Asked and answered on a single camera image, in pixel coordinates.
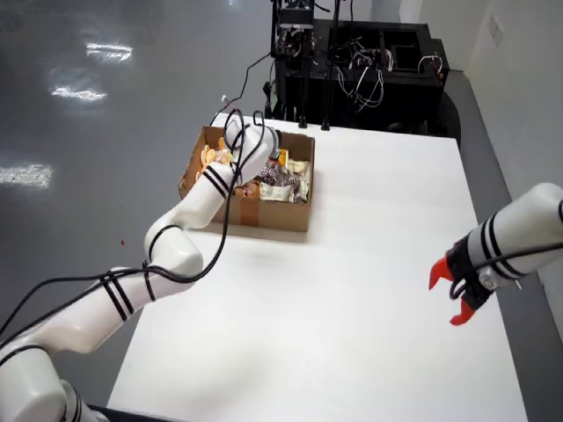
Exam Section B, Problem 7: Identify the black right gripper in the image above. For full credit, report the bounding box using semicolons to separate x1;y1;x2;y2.
428;239;498;327

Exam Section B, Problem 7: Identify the rectangular caramel biscuit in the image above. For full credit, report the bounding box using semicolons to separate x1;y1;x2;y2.
233;181;261;200

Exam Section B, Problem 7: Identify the brown cardboard box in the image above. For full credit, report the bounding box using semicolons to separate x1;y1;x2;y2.
178;125;317;234

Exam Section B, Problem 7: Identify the short black stand pole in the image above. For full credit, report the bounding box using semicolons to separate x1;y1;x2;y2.
297;25;310;129

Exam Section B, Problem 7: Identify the tall black stand pole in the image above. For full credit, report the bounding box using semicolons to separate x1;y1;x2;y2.
319;0;343;131

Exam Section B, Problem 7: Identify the black electronics rack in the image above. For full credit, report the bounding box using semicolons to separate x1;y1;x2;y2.
270;0;316;58

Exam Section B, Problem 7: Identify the black equipment cabinet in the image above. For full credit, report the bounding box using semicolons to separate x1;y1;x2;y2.
281;19;452;133

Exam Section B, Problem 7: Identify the black left arm cable bundle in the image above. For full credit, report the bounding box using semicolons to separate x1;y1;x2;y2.
0;95;270;349

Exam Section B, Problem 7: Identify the thin black floor cable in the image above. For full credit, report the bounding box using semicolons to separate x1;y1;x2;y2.
209;52;276;127

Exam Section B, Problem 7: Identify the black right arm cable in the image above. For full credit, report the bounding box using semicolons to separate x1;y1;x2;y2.
448;200;563;302

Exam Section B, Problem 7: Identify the white cabinet cable bundle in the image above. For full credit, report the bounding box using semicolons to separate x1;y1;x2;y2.
337;64;386;109

